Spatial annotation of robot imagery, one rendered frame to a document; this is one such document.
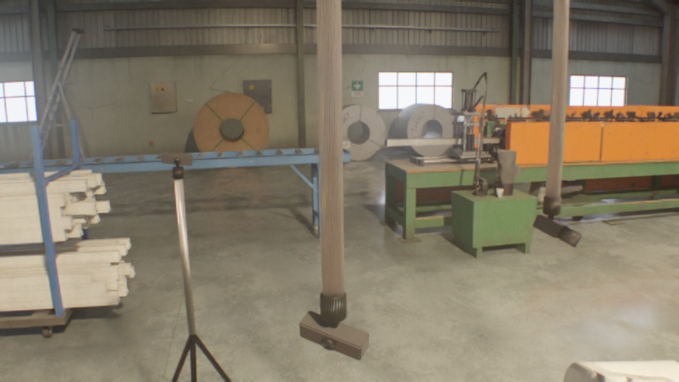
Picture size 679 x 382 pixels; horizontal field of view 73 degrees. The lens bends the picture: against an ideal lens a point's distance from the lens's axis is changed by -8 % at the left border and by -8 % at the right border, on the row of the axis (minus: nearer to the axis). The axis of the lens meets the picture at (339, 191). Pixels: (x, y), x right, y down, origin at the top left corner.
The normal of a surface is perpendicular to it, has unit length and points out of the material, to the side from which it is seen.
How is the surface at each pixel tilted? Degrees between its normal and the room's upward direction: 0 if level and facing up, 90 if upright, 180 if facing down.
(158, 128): 90
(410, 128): 90
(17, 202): 90
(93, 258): 90
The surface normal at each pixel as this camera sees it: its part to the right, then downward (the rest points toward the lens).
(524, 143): 0.20, 0.19
